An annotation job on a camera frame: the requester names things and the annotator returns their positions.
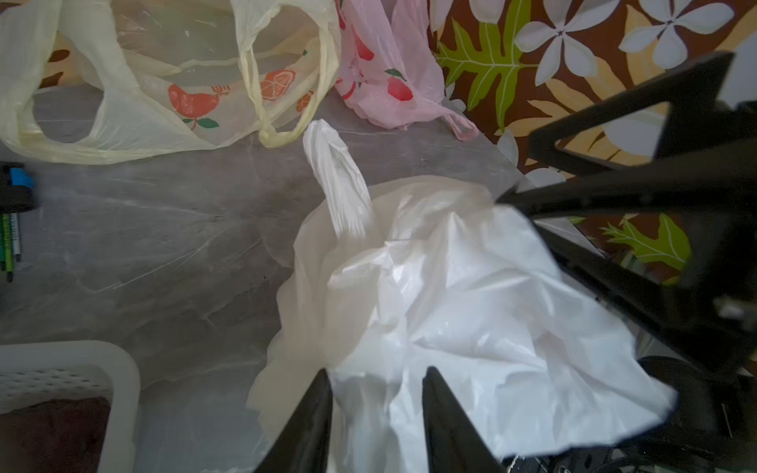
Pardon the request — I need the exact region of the small black connector with wires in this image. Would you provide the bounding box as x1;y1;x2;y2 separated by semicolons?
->
1;162;37;283

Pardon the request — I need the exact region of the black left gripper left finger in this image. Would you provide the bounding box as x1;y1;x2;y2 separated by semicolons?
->
254;370;333;473

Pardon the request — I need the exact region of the white perforated plastic basket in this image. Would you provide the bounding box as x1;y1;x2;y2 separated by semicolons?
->
1;340;141;472

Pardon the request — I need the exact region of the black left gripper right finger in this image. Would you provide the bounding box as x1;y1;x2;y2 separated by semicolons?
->
422;367;506;473

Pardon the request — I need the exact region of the pink apple-print plastic bag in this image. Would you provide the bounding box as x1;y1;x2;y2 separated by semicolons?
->
335;0;479;141

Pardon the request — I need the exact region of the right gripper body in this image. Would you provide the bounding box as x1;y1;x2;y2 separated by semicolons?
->
508;356;756;472

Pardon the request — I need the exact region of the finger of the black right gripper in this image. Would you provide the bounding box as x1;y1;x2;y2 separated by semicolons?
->
528;51;735;177
500;141;756;376

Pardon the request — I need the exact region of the yellow orange-print plastic bag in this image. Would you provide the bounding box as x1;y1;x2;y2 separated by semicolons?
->
1;1;341;165

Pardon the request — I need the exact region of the white plastic bag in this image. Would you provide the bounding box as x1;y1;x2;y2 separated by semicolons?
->
248;120;676;472

